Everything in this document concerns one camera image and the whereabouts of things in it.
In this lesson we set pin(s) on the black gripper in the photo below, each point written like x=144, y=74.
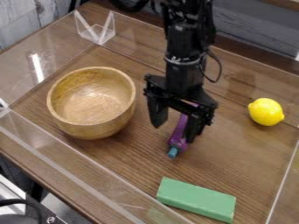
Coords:
x=178, y=91

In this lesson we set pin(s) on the purple toy eggplant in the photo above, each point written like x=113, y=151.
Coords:
x=176, y=142

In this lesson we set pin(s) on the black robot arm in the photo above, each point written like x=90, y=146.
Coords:
x=188, y=30

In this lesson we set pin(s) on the brown wooden bowl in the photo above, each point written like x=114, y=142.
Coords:
x=92, y=101

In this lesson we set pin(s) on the yellow lemon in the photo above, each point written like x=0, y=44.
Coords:
x=265, y=112

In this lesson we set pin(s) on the green rectangular block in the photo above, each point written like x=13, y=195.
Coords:
x=196, y=199

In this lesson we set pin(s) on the clear acrylic tray walls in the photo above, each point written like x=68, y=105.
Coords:
x=108, y=178

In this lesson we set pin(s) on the clear acrylic corner bracket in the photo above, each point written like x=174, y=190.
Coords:
x=98, y=34

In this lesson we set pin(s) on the black metal table bracket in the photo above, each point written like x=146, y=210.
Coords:
x=48, y=215

